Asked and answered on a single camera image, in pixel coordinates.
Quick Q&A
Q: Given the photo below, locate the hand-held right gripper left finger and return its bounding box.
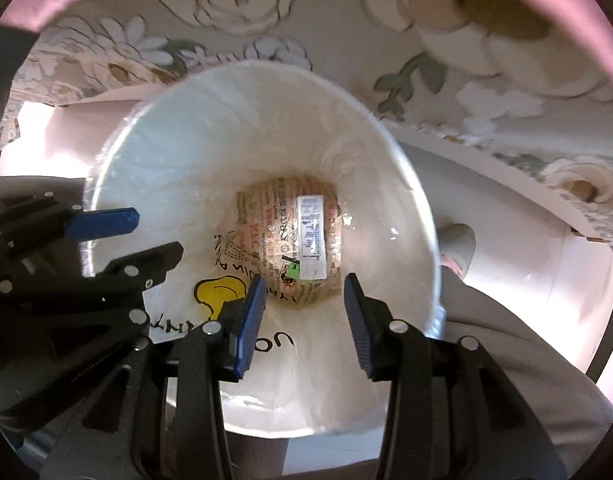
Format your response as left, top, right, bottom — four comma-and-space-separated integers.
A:
41, 275, 268, 480

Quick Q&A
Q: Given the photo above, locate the white smiley plastic bag liner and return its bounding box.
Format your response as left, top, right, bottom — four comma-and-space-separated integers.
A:
84, 62, 444, 433

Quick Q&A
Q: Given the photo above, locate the floral patterned cloth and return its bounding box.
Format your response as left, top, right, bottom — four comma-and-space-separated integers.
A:
0, 0, 613, 281

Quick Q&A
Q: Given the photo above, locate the white round trash bin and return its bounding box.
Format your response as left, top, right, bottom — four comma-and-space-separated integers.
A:
81, 60, 444, 441

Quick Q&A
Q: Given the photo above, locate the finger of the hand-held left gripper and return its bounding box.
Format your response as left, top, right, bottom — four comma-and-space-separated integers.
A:
0, 191, 140, 286
0, 241, 184, 411

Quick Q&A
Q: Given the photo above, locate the person's slippered foot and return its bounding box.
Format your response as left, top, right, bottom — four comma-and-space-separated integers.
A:
439, 223, 478, 281

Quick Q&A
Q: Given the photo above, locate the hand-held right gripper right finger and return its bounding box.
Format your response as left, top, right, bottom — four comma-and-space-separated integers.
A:
343, 274, 567, 480

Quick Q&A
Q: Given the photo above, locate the brown printed paper bag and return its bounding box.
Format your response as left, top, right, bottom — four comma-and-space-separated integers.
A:
235, 174, 344, 308

